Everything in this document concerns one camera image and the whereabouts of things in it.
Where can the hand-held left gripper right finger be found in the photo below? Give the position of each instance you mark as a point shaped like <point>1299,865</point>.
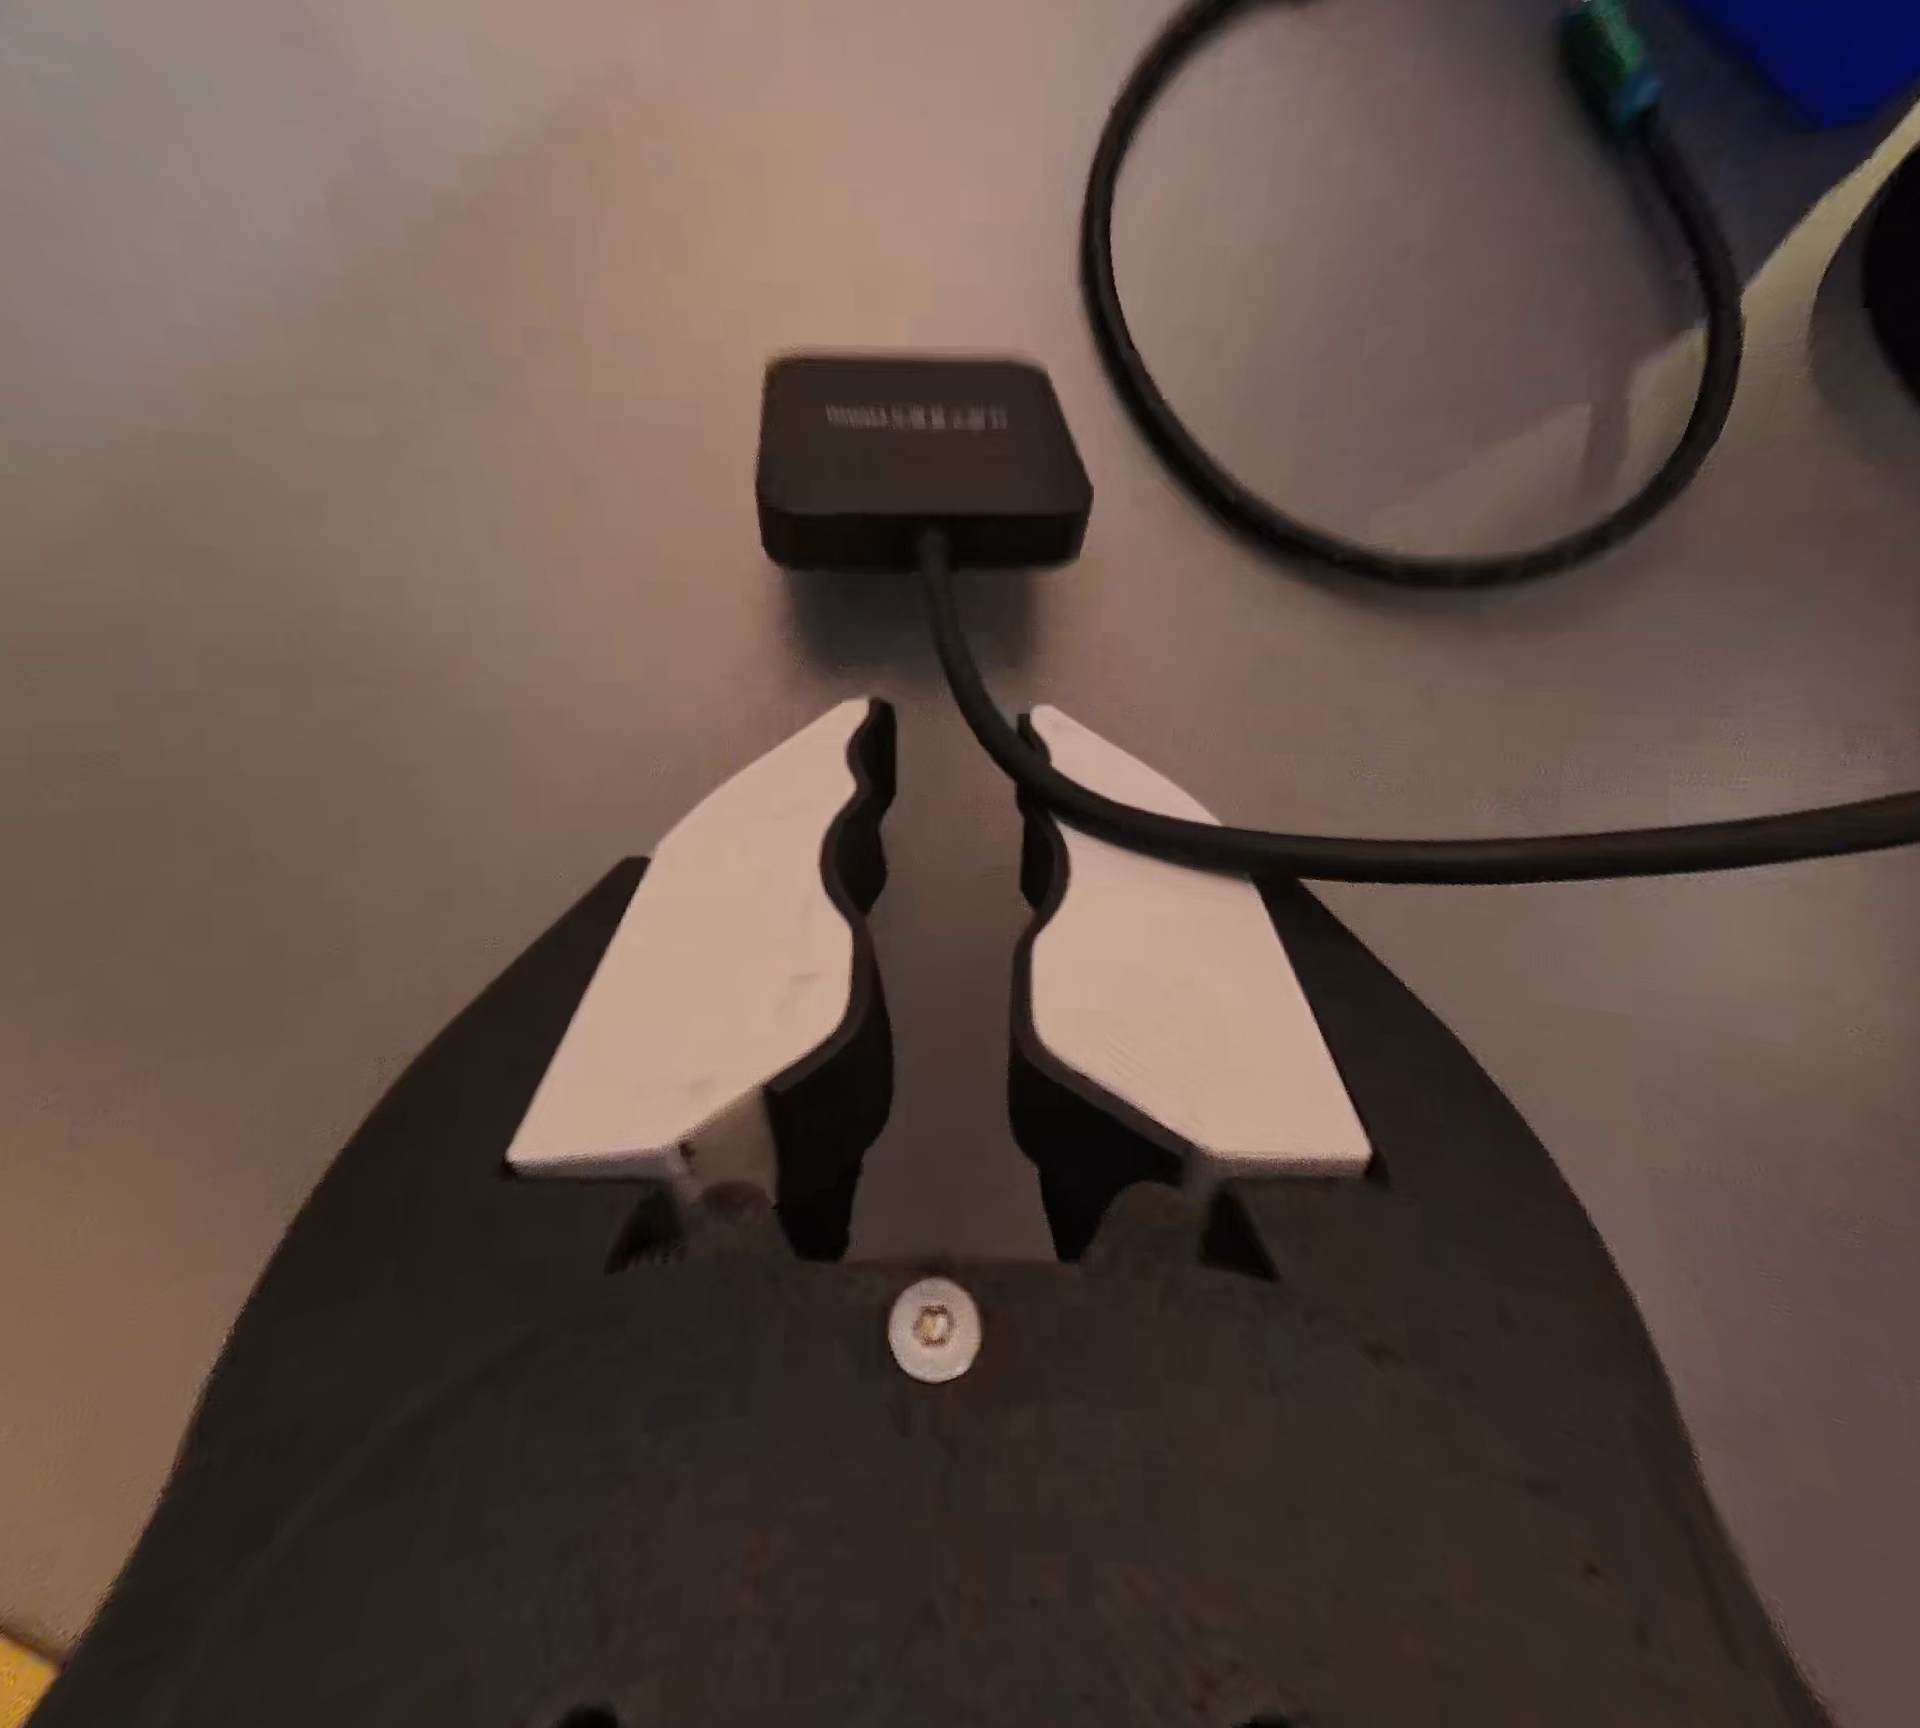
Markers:
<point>1185,1008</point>

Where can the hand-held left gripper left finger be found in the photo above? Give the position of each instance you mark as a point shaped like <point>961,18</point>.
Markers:
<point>689,993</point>

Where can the black square adapter box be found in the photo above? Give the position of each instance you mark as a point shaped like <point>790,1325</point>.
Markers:
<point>915,453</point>

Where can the yellow plastic bin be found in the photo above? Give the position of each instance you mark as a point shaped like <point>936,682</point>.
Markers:
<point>17,1690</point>

